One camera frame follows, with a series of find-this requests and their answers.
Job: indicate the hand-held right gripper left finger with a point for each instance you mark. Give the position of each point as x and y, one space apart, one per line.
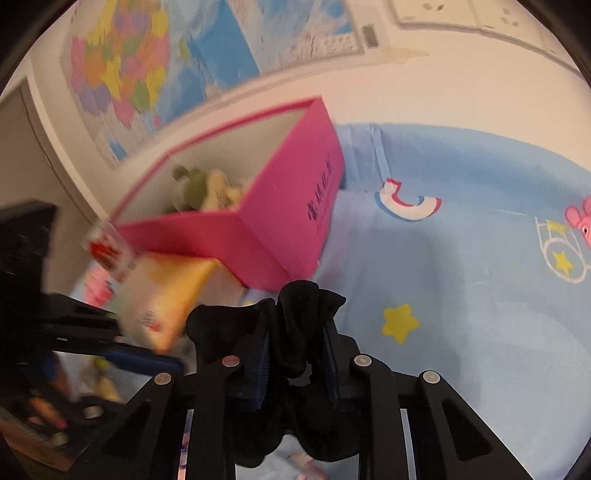
258 383

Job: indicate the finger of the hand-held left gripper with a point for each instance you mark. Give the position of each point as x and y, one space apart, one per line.
143 361
83 318

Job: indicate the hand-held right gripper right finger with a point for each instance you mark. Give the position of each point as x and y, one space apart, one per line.
339 387

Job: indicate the pastel tissue pack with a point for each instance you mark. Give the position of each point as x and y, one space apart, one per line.
175 290

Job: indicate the black cloth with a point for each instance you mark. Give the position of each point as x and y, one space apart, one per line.
300 314

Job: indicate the pink cardboard box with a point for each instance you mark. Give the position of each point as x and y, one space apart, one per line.
277 221

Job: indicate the green frog plush toy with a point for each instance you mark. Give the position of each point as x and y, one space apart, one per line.
189 189

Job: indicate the beige plush toy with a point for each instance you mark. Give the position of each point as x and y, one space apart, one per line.
221 191

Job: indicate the white pump bottle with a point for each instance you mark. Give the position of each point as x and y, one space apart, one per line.
108 251

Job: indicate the blue cartoon printed bedsheet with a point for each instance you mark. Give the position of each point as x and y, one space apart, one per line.
461 277

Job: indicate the colourful wall map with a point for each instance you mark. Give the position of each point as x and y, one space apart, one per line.
138 69

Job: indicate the white wall socket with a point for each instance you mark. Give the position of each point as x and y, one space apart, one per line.
508 16
434 9

